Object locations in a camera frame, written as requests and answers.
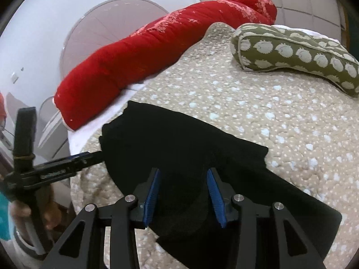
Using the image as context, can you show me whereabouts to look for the white bedside cabinet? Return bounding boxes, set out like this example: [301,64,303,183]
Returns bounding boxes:
[38,98,70,159]

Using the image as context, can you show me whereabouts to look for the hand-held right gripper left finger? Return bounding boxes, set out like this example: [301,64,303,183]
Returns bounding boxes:
[42,167,161,269]

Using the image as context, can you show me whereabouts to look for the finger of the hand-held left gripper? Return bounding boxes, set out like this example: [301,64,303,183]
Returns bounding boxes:
[41,151,105,178]

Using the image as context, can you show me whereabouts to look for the white bed sheet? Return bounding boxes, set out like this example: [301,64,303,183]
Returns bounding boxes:
[67,25,337,157]

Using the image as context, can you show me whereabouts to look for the red floral quilt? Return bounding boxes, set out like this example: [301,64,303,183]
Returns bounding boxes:
[53,0,278,131]

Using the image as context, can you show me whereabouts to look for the beige quilted bedspread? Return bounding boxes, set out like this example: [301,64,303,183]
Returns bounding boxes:
[69,22,359,269]

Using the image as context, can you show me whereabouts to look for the round grey headboard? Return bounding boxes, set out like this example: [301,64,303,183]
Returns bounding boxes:
[59,0,171,76]

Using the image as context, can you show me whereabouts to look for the black pants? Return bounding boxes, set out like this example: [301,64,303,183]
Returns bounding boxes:
[99,100,343,269]

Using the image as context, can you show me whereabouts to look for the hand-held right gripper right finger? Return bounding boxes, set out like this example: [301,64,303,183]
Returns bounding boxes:
[206,167,323,269]

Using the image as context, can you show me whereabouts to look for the green patterned pillow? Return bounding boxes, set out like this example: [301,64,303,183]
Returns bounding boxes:
[230,24,359,98]

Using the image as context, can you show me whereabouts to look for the white wardrobe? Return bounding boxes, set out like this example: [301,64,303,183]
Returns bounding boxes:
[188,0,348,30]

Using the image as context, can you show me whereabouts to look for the person's left hand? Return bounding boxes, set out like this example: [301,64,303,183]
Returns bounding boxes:
[10,186,61,230]

